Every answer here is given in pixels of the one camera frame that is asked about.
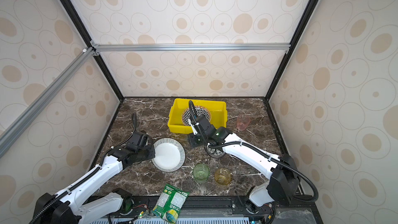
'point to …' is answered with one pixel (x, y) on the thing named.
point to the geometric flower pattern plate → (200, 110)
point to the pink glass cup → (242, 122)
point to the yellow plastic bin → (219, 114)
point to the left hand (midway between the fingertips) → (159, 149)
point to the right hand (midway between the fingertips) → (190, 138)
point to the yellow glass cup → (223, 176)
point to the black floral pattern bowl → (214, 153)
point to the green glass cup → (201, 172)
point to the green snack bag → (170, 202)
